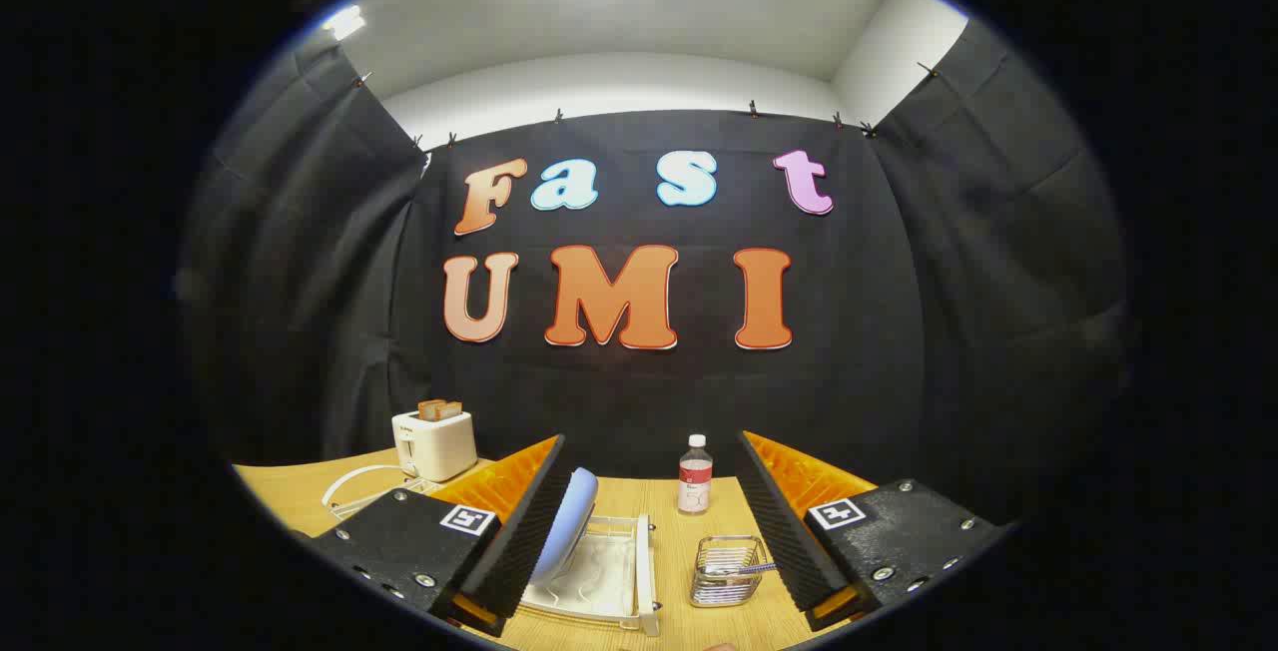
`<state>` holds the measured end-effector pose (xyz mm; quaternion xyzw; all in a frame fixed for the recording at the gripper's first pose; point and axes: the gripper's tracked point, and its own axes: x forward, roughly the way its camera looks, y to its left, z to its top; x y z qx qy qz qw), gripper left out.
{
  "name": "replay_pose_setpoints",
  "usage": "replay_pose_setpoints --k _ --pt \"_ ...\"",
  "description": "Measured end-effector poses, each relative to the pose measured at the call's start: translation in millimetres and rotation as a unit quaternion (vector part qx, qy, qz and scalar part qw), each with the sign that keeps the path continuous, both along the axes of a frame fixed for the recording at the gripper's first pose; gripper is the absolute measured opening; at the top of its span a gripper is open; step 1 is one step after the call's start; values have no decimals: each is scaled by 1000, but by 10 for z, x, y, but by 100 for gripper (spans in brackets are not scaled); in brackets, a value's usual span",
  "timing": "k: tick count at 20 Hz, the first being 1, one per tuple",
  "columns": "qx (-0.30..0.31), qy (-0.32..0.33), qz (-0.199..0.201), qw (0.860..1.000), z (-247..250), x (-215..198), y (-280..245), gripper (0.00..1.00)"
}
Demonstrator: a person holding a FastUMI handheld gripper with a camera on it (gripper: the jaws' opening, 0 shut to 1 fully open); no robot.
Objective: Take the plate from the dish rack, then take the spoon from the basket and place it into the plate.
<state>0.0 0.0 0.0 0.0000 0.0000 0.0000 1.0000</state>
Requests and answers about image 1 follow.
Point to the white toaster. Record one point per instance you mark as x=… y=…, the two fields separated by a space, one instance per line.
x=434 y=446

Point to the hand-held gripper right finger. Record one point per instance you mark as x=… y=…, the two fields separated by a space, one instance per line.
x=774 y=521

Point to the clear plastic bottle red label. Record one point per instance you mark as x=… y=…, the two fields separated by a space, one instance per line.
x=695 y=486

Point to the toasted bread slice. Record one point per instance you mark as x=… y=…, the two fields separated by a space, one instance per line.
x=429 y=410
x=453 y=409

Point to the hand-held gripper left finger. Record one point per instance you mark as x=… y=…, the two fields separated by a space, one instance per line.
x=534 y=521

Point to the light blue plate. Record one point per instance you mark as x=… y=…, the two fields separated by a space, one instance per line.
x=569 y=521

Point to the small ceiling light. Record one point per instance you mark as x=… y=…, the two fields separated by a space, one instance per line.
x=344 y=22

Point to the black backdrop cloth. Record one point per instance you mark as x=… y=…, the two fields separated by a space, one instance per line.
x=619 y=401

